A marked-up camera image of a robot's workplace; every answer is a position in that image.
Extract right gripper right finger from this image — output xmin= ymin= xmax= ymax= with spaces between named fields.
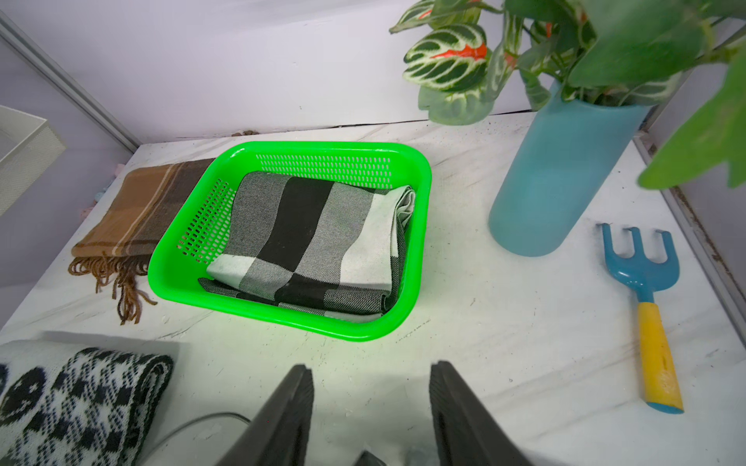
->
xmin=429 ymin=360 xmax=530 ymax=465

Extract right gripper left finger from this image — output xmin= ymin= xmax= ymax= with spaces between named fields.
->
xmin=219 ymin=364 xmax=314 ymax=465

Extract houndstooth smiley knit scarf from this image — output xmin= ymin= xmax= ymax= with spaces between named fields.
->
xmin=1 ymin=340 xmax=174 ymax=465

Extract black white checked scarf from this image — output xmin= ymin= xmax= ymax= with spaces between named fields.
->
xmin=199 ymin=172 xmax=416 ymax=322

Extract brown plaid fringed scarf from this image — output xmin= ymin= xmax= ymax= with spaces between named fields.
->
xmin=68 ymin=159 xmax=212 ymax=324

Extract green plastic basket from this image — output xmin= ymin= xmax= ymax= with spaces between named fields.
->
xmin=148 ymin=141 xmax=432 ymax=342

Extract blue yellow garden fork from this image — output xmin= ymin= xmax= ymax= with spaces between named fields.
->
xmin=600 ymin=223 xmax=684 ymax=415

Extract blue vase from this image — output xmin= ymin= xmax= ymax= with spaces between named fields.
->
xmin=488 ymin=83 xmax=650 ymax=257

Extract artificial green plant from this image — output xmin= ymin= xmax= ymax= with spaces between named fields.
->
xmin=392 ymin=1 xmax=745 ymax=190

